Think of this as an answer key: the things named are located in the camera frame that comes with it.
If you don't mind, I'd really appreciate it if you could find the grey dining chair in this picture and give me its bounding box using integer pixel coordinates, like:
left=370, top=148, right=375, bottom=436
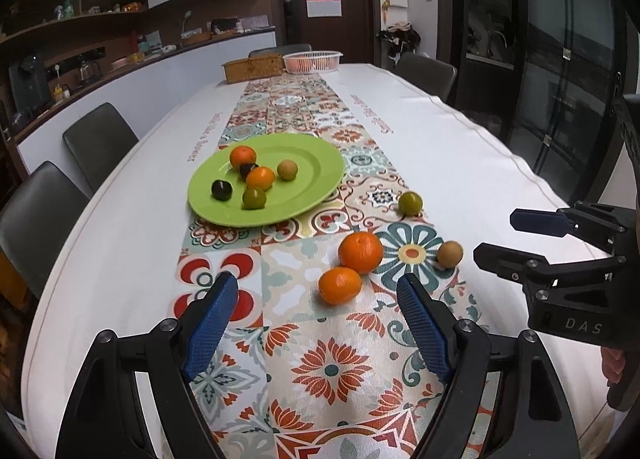
left=62, top=102, right=140, bottom=195
left=0, top=161, right=90, bottom=300
left=395, top=52, right=458, bottom=102
left=248, top=43, right=312, bottom=60

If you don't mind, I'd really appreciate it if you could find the black coffee machine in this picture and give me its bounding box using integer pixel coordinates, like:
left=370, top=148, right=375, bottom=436
left=10, top=53, right=53, bottom=112

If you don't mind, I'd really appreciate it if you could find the white plastic basket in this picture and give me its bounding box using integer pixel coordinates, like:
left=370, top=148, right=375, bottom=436
left=282, top=50, right=344, bottom=75

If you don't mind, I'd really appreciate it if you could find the pile of bags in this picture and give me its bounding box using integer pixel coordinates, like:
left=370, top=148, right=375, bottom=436
left=377, top=22, right=422, bottom=57

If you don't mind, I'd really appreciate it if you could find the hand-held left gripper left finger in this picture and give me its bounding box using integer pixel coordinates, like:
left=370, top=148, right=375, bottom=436
left=56, top=270, right=239, bottom=459

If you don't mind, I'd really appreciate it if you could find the patterned table runner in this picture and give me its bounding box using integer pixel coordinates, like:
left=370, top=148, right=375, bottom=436
left=167, top=72, right=501, bottom=459

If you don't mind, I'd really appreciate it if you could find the green plate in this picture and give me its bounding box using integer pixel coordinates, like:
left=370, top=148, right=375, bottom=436
left=188, top=133, right=346, bottom=227

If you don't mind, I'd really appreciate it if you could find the dark brown door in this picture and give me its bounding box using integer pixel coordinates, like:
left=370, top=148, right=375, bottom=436
left=267, top=0, right=373, bottom=65

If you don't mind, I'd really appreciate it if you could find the person's right hand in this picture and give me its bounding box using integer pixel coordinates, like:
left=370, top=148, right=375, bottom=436
left=600, top=346, right=626, bottom=388

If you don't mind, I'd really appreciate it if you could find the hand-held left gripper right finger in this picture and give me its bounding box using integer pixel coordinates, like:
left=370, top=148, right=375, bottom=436
left=396, top=273, right=583, bottom=459

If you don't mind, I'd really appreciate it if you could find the glass sliding door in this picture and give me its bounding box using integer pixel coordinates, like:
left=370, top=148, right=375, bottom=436
left=520, top=0, right=626, bottom=205

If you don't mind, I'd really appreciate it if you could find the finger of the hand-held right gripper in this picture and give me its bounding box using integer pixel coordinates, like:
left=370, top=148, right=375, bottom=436
left=510, top=202, right=633, bottom=254
left=473, top=241, right=623, bottom=297

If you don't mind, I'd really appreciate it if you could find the mandarin orange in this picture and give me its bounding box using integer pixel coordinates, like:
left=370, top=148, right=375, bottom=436
left=246, top=166, right=276, bottom=191
left=338, top=231, right=385, bottom=275
left=318, top=266, right=363, bottom=306
left=229, top=145, right=258, bottom=169

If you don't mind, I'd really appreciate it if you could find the white counter cabinet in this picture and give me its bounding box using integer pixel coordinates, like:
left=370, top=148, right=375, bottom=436
left=15, top=29, right=277, bottom=175

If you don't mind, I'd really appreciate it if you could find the glass kettle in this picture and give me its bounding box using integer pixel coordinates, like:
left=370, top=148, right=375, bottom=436
left=77, top=59, right=103, bottom=85

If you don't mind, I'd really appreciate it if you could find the woven rectangular box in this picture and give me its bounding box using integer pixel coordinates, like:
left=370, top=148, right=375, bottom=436
left=222, top=54, right=285, bottom=84

